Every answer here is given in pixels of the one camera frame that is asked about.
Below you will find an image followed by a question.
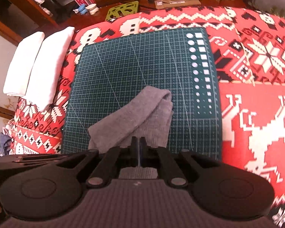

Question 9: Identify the green cutting mat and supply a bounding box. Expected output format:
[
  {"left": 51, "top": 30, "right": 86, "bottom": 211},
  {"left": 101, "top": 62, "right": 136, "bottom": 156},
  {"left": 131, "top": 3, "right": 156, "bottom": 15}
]
[{"left": 62, "top": 27, "right": 222, "bottom": 160}]

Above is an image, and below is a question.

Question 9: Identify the green plastic crate lid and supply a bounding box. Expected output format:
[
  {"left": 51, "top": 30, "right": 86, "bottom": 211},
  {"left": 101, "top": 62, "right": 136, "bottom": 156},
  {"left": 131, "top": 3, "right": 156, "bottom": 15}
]
[{"left": 105, "top": 1, "right": 139, "bottom": 21}]

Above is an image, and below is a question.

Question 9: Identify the grey polo shirt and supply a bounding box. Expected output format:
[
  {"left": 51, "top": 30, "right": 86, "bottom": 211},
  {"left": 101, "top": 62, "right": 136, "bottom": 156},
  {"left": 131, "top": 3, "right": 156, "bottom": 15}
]
[{"left": 87, "top": 85, "right": 174, "bottom": 180}]

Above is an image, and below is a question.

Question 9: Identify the red patterned christmas tablecloth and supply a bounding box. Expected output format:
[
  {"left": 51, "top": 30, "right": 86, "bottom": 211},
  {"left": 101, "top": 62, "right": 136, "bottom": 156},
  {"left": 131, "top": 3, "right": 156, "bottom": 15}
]
[{"left": 11, "top": 6, "right": 285, "bottom": 227}]

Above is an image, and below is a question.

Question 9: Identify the pile of clothes floor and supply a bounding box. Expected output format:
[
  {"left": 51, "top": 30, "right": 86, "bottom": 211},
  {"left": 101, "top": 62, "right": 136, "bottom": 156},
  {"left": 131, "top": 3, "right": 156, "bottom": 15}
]
[{"left": 0, "top": 129, "right": 13, "bottom": 156}]

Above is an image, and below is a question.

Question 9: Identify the folded cream towel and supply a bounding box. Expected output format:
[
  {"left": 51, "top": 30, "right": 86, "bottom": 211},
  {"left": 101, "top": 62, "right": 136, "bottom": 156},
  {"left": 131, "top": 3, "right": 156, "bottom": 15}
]
[{"left": 3, "top": 31, "right": 45, "bottom": 97}]

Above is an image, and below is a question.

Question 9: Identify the folded white towel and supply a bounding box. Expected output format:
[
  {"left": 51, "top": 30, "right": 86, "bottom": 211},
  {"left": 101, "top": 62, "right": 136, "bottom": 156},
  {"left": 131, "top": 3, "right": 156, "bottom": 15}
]
[{"left": 25, "top": 27, "right": 74, "bottom": 111}]

